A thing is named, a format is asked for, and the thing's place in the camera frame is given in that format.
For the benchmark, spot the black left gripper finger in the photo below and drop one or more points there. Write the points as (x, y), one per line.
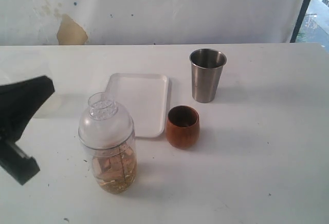
(19, 102)
(17, 163)

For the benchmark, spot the dark window frame post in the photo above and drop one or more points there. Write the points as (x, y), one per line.
(299, 21)

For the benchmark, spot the brown wooden cup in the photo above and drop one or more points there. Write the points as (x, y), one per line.
(182, 127)

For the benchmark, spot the clear plastic shaker lid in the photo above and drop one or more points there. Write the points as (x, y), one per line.
(105, 123)

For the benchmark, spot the translucent plastic jar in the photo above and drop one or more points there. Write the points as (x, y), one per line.
(50, 107)

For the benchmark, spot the wooden cubes and gold coins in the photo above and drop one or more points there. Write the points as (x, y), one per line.
(117, 172)

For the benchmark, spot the stainless steel cup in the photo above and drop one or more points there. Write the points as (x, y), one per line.
(206, 68)

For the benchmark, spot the white rectangular tray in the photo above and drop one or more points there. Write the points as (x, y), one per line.
(145, 97)

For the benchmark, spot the clear plastic shaker body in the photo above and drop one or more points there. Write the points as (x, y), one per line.
(107, 148)

